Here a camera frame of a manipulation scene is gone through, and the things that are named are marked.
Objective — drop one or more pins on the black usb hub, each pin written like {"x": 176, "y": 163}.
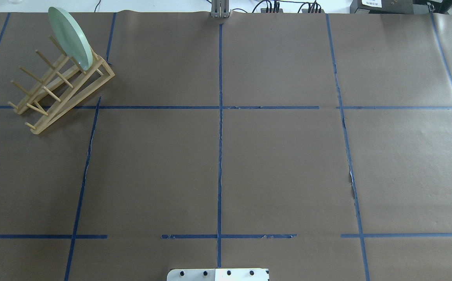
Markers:
{"x": 272, "y": 7}
{"x": 314, "y": 8}

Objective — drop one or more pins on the light green round plate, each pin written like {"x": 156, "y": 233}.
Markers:
{"x": 70, "y": 36}

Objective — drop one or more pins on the grey aluminium frame post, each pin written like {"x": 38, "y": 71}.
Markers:
{"x": 220, "y": 8}

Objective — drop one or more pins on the black computer box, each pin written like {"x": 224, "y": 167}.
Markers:
{"x": 381, "y": 7}

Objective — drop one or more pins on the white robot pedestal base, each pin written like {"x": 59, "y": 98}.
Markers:
{"x": 220, "y": 274}

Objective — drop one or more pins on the wooden dish rack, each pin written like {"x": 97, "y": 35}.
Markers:
{"x": 62, "y": 87}

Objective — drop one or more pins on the black usb hub left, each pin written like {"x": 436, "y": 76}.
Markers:
{"x": 272, "y": 7}

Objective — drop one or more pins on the black usb hub right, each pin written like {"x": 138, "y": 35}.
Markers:
{"x": 314, "y": 8}

